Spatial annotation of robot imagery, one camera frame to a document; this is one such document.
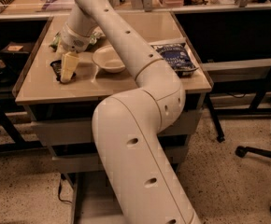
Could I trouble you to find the black cable on floor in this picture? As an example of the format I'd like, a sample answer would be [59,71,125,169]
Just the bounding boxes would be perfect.
[57,173,73,205]

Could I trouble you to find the white bowl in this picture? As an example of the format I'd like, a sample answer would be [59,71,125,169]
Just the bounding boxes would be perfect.
[93,45,125,74]

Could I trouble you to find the black rxbar chocolate bar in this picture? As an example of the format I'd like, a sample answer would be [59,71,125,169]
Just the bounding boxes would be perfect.
[50,60,76,83]

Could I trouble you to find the grey drawer cabinet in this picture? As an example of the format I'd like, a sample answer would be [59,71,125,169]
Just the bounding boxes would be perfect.
[12,11,214,224]

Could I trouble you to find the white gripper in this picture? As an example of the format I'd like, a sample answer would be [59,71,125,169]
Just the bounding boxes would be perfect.
[55,23,92,83]

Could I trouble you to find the green chip bag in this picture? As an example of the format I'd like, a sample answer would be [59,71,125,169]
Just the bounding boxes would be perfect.
[49,30,104,51]

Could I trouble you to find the top grey drawer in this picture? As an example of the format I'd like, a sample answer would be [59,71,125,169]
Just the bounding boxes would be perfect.
[32,110,202,146]

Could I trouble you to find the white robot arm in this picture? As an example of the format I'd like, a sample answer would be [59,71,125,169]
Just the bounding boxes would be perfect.
[59,0,202,224]

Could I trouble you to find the middle grey drawer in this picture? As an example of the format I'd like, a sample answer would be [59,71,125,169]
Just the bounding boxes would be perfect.
[52,143,188,174]

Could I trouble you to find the open bottom grey drawer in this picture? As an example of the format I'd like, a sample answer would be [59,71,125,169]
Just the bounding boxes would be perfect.
[70,171,126,224]

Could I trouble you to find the blue chip bag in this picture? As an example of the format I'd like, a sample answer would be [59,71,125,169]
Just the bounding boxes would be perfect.
[150,42,197,77]

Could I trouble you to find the black box under desk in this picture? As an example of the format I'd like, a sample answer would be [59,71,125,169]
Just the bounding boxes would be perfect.
[0,42,35,63]

